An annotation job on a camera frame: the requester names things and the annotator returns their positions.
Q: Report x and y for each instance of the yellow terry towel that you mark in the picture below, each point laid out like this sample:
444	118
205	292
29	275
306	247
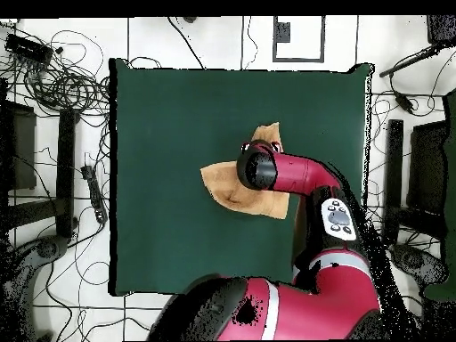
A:
224	181

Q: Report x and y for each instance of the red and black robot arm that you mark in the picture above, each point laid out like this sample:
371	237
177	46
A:
320	302

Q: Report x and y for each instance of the black flat box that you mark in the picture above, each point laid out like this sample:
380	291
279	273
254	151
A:
21	149
427	167

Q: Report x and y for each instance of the dark green table cloth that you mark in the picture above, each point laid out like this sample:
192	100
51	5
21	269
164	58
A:
160	124

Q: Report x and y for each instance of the dark grey square plate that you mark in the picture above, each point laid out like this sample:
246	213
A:
282	32

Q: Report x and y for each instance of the black stand bar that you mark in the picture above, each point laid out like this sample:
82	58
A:
66	171
394	171

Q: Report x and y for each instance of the black power adapter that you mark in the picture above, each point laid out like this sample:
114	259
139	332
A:
404	101

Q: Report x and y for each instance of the black boom pole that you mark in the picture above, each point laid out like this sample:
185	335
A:
409	62

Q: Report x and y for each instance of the black power strip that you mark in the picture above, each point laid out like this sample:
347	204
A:
94	192

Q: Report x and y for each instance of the dark green hanging cloth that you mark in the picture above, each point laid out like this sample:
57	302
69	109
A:
451	160

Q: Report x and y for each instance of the black speckled box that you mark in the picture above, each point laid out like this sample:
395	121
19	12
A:
441	30

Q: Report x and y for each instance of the black network box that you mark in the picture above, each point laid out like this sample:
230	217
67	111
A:
28	48

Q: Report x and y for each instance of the grey floor tape frame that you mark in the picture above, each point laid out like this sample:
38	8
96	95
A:
322	42

